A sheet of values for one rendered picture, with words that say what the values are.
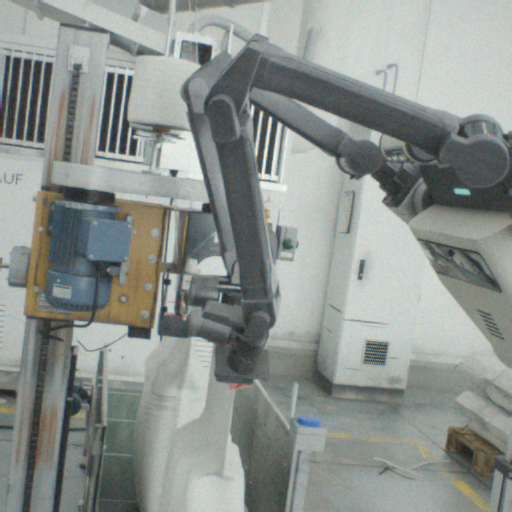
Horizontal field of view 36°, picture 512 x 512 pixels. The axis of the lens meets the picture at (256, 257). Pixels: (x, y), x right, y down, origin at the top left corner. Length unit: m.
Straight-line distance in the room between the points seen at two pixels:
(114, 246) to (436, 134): 0.85
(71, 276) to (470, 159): 1.00
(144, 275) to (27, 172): 2.79
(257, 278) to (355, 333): 4.52
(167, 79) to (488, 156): 0.88
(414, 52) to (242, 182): 5.36
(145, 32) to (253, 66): 3.31
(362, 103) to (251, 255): 0.32
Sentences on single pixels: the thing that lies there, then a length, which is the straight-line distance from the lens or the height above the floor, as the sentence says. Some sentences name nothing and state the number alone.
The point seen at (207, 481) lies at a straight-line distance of 1.73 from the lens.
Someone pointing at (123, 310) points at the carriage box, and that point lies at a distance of 2.07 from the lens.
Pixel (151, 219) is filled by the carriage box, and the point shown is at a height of 1.30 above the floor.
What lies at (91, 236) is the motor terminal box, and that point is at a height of 1.27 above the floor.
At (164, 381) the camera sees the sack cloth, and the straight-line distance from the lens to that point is 2.37.
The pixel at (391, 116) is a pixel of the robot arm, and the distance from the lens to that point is 1.19.
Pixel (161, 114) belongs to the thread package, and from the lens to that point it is 1.84.
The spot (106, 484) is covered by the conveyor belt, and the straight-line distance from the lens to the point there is 2.80.
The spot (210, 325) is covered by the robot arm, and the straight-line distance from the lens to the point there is 1.42.
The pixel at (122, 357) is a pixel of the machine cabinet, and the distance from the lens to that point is 4.89.
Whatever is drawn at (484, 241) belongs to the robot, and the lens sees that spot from 1.39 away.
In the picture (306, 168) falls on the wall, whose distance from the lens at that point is 6.24.
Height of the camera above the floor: 1.41
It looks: 5 degrees down
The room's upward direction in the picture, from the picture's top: 8 degrees clockwise
